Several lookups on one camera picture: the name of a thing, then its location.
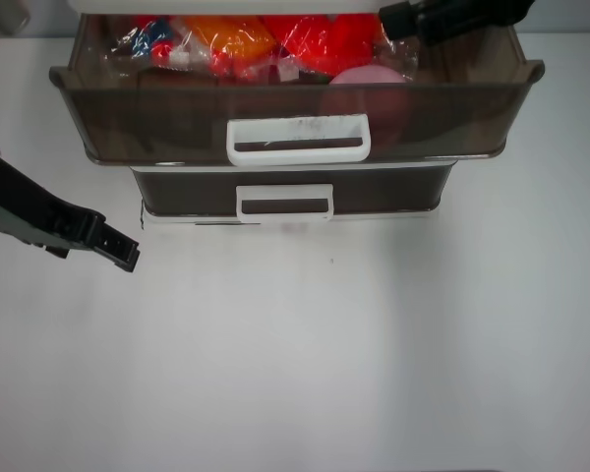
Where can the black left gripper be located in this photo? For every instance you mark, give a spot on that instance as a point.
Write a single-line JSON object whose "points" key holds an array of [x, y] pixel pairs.
{"points": [[59, 221]]}

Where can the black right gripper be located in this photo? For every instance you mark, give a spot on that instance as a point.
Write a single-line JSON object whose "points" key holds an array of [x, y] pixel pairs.
{"points": [[472, 15]]}

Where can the pink peach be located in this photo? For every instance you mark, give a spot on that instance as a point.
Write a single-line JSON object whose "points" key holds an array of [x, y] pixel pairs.
{"points": [[366, 76]]}

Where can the dark plastic drawer cabinet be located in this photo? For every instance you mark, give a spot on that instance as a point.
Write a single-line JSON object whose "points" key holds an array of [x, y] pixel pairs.
{"points": [[226, 4]]}

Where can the clear bag of colourful toys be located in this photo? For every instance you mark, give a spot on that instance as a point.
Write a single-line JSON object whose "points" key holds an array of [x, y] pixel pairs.
{"points": [[236, 34]]}

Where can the left wrist camera grey mount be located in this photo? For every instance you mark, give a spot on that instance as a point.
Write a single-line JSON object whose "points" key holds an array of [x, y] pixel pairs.
{"points": [[10, 221]]}

